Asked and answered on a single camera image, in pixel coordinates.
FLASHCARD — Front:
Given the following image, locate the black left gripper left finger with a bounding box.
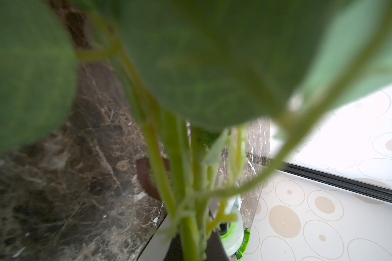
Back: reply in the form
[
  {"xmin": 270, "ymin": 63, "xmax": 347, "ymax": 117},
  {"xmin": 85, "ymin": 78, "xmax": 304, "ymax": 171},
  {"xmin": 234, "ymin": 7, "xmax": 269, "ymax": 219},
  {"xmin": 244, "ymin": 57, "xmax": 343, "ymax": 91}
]
[{"xmin": 164, "ymin": 235, "xmax": 184, "ymax": 261}]

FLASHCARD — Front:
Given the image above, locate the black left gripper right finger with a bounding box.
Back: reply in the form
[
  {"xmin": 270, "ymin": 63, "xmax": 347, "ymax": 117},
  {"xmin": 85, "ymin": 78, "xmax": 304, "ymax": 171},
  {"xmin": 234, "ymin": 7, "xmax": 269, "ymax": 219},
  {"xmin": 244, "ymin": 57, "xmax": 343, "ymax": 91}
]
[{"xmin": 206, "ymin": 234, "xmax": 229, "ymax": 261}]

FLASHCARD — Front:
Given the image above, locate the green core tape roll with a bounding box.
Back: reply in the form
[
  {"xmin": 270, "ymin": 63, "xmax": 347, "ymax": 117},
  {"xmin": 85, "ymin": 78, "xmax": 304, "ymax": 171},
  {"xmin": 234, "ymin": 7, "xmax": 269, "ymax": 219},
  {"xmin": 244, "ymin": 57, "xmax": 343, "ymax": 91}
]
[{"xmin": 220, "ymin": 195, "xmax": 245, "ymax": 257}]

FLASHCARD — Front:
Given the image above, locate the pink artificial flower bouquet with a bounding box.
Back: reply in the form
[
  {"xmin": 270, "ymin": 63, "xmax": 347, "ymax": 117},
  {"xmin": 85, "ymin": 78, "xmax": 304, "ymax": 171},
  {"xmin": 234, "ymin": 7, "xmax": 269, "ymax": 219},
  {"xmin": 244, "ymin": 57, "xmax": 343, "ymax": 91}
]
[{"xmin": 0, "ymin": 1, "xmax": 392, "ymax": 261}]

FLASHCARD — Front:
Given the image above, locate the green snack packet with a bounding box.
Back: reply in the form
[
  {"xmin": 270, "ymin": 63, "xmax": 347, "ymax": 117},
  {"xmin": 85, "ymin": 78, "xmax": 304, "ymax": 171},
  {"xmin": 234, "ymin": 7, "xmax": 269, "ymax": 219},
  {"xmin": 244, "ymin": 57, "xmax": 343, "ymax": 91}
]
[{"xmin": 235, "ymin": 228, "xmax": 251, "ymax": 261}]

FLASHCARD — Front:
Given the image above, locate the black vertical frame post right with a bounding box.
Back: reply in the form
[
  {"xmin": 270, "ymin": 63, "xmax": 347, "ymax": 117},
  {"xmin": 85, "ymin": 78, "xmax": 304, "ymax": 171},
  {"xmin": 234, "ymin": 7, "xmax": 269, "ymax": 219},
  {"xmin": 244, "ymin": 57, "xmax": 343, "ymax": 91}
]
[{"xmin": 279, "ymin": 163, "xmax": 392, "ymax": 204}]

